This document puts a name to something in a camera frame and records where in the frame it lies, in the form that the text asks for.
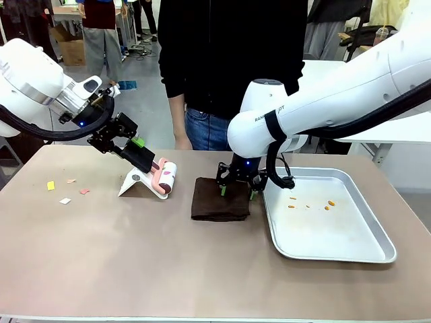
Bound white lint roller stand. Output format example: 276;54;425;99
117;164;169;201

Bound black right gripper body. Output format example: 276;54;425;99
230;153;263;182

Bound person's black sweater torso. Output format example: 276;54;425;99
157;0;309;119

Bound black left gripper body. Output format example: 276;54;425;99
59;96;115;135

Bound pink lint roller black handle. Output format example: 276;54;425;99
120;137;178;196

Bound bystander in light grey trousers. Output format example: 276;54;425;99
304;0;373;61

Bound black bag on bench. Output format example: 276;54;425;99
339;25;399;48

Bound silver metal tray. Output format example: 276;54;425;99
261;166;398;264

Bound person's blue jeans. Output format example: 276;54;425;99
184;107;234;151

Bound brown cardboard box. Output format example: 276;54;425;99
49;24;86;67

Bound person's right forearm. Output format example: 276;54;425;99
168;93;188;139

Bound dark brown cloth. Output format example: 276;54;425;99
191;177;252;223

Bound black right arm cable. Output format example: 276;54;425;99
265;79;431;191

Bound bystander in black trousers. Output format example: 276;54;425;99
131;0;158;43

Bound person's right hand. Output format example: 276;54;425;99
174;134;193;151

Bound plastic cup with drink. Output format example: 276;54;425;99
374;26;389;46

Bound pale yellow garment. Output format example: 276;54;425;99
369;0;411;30

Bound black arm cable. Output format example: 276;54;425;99
265;79;431;191
0;83;121;142

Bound black strap on arm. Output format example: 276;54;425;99
264;109;288;141

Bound blue cloth on floor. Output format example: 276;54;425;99
117;79;139;92

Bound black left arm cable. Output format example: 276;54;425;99
0;83;121;142

